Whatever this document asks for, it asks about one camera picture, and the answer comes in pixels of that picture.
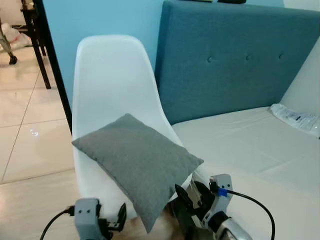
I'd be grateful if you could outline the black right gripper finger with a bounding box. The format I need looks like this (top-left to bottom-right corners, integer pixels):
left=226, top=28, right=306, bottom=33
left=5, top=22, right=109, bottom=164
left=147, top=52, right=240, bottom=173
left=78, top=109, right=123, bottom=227
left=174, top=184, right=195, bottom=213
left=192, top=179, right=215, bottom=207

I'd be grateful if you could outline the grey pillow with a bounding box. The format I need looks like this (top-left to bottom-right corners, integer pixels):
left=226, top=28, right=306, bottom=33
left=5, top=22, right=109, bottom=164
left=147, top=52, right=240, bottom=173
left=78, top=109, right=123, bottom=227
left=71, top=113, right=205, bottom=234

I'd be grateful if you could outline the white plastic chair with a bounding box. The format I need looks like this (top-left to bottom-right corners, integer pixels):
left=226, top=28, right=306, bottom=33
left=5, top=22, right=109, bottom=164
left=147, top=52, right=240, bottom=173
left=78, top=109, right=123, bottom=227
left=71, top=34, right=213, bottom=221

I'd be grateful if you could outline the bed with white sheet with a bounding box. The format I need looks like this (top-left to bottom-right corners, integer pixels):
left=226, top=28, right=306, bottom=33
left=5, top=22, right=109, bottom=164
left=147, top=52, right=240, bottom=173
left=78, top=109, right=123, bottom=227
left=170, top=102, right=320, bottom=240

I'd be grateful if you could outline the clear plastic bag blue print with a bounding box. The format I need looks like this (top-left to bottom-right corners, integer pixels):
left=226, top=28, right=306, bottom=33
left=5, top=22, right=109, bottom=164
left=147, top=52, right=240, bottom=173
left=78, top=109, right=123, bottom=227
left=270, top=102, right=320, bottom=137

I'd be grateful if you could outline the teal upholstered headboard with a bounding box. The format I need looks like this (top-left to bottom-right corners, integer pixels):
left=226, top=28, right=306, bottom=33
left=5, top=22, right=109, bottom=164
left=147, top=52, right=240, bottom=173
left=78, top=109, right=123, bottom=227
left=154, top=0, right=320, bottom=126

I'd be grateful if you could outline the silver legged robot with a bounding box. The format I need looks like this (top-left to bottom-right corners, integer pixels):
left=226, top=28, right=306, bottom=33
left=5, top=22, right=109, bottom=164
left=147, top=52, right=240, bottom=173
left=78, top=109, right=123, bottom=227
left=0, top=22, right=18, bottom=66

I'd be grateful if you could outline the dark wooden table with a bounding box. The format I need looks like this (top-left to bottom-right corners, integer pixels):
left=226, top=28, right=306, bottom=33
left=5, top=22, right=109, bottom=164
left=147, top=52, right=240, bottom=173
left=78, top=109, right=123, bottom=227
left=20, top=0, right=52, bottom=91

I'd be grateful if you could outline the white plastic bag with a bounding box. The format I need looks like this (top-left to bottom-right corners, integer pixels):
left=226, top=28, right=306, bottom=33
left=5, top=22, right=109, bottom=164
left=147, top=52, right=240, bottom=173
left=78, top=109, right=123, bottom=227
left=0, top=22, right=35, bottom=51

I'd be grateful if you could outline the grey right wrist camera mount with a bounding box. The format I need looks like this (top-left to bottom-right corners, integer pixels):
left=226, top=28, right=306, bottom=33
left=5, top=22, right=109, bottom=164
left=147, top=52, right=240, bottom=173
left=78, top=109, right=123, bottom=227
left=209, top=173, right=234, bottom=221

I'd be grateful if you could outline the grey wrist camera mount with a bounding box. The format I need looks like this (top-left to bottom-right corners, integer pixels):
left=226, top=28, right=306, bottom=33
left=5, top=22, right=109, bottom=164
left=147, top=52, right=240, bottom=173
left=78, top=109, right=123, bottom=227
left=74, top=198, right=102, bottom=240
left=209, top=173, right=234, bottom=221

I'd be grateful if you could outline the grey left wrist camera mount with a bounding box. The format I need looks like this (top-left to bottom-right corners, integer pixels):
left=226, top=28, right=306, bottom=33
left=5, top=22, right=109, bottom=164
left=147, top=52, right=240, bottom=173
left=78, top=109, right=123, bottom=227
left=74, top=198, right=102, bottom=240

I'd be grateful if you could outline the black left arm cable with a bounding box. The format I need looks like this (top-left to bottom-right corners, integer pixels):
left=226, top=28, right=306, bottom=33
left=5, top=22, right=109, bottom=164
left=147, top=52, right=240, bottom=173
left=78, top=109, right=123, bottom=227
left=40, top=207, right=77, bottom=240

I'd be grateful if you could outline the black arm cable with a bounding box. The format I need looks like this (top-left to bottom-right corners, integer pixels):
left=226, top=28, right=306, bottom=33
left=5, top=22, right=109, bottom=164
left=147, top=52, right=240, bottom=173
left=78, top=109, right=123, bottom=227
left=218, top=188, right=276, bottom=240
left=40, top=207, right=77, bottom=240

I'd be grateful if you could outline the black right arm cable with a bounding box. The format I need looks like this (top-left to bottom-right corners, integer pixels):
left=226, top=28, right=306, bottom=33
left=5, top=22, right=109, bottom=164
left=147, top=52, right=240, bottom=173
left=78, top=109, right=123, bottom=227
left=218, top=188, right=276, bottom=240

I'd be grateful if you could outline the black door frame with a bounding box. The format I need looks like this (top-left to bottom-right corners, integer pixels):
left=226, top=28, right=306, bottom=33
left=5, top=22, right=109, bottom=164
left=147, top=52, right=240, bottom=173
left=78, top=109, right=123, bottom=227
left=32, top=0, right=74, bottom=135

